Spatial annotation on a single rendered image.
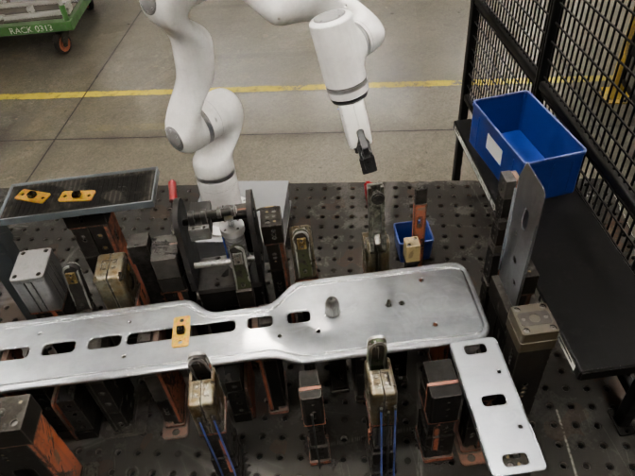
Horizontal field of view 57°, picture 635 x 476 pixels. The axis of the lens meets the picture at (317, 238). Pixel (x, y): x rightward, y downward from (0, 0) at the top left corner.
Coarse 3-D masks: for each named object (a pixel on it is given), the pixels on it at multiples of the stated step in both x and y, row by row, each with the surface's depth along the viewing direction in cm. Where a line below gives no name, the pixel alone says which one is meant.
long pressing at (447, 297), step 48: (288, 288) 137; (336, 288) 137; (384, 288) 136; (432, 288) 134; (0, 336) 134; (48, 336) 133; (96, 336) 132; (192, 336) 130; (240, 336) 129; (288, 336) 128; (336, 336) 127; (432, 336) 125; (480, 336) 124; (0, 384) 124; (48, 384) 124
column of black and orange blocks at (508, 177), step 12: (504, 180) 130; (516, 180) 129; (504, 192) 131; (504, 204) 134; (492, 216) 141; (504, 216) 136; (492, 228) 143; (504, 228) 139; (492, 240) 144; (492, 252) 146; (492, 264) 147; (480, 300) 164
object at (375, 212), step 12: (372, 192) 128; (384, 192) 129; (372, 204) 132; (384, 204) 131; (372, 216) 133; (384, 216) 132; (372, 228) 134; (384, 228) 134; (372, 240) 136; (384, 240) 136
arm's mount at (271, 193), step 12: (276, 180) 200; (240, 192) 197; (252, 192) 197; (264, 192) 196; (276, 192) 196; (288, 192) 202; (264, 204) 192; (276, 204) 192; (288, 204) 202; (288, 216) 200; (204, 240) 182; (216, 240) 182; (204, 252) 185; (216, 252) 185; (264, 252) 183
